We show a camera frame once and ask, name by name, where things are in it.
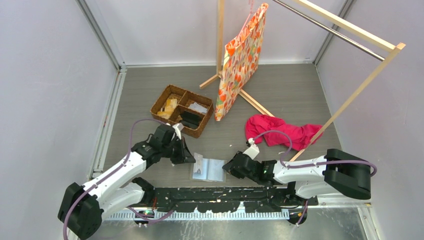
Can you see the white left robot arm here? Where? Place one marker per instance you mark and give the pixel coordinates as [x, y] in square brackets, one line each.
[84, 207]

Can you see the floral orange paper bag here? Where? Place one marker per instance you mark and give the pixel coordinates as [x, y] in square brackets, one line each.
[240, 62]

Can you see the black VIP cards in basket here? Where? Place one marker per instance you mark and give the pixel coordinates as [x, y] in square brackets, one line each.
[190, 120]

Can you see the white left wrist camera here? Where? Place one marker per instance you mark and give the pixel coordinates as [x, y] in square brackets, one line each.
[178, 127]

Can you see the white card from holder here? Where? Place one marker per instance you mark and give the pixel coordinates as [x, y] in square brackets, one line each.
[198, 165]

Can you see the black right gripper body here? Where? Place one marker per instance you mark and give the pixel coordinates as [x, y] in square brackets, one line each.
[238, 174]

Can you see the pink cloth garment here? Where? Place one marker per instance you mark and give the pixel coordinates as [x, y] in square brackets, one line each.
[276, 131]

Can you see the white VIP cards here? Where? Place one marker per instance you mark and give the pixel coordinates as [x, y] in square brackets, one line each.
[195, 106]

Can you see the wooden clothes rack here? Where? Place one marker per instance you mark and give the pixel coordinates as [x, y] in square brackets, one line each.
[338, 22]

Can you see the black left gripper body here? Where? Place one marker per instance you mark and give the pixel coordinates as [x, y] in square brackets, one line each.
[176, 155]

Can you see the gold VIP cards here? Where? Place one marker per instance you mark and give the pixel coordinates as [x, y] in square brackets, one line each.
[168, 109]

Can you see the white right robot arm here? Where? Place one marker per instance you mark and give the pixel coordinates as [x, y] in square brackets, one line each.
[335, 172]

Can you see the brown woven divided basket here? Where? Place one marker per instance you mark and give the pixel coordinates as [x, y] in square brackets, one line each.
[177, 105]

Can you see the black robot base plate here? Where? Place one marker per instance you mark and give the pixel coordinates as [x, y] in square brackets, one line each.
[256, 199]

